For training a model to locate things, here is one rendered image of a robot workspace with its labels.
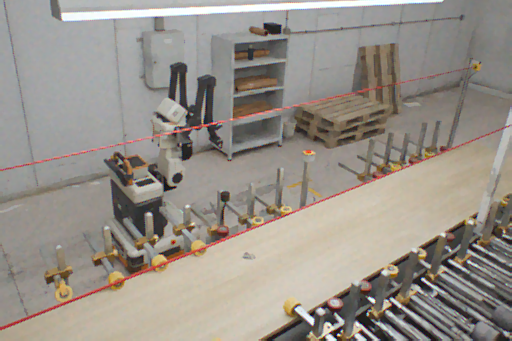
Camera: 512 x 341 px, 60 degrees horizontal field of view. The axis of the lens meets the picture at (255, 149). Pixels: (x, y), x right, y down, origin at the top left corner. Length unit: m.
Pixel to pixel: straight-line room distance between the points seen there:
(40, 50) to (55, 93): 0.46
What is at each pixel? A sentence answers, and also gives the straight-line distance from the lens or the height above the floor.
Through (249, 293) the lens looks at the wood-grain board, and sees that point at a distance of 2.46.
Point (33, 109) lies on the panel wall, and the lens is 5.02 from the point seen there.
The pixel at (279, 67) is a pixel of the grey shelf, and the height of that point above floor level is 1.10.
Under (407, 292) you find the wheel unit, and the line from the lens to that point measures 2.71.
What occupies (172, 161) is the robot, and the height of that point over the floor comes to 0.89.
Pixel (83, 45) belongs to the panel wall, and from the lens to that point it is 4.99.
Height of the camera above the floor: 2.58
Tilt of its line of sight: 25 degrees down
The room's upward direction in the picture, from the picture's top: 3 degrees clockwise
